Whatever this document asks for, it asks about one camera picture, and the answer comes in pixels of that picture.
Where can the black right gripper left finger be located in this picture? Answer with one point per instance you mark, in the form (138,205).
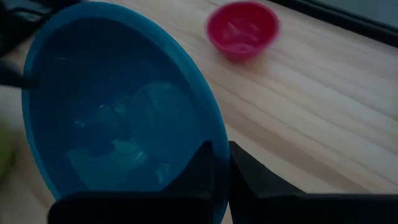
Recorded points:
(174,202)

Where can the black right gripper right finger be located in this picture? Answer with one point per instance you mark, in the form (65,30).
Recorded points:
(280,205)

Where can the large blue plastic bowl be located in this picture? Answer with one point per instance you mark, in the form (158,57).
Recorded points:
(102,93)

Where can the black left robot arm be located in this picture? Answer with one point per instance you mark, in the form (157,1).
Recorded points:
(15,31)

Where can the green plastic bowl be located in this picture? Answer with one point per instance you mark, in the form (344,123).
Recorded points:
(4,152)

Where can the small pink plastic bowl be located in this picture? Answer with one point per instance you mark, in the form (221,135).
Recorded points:
(242,31)

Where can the black table edge rail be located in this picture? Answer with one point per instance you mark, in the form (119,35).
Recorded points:
(342,18)

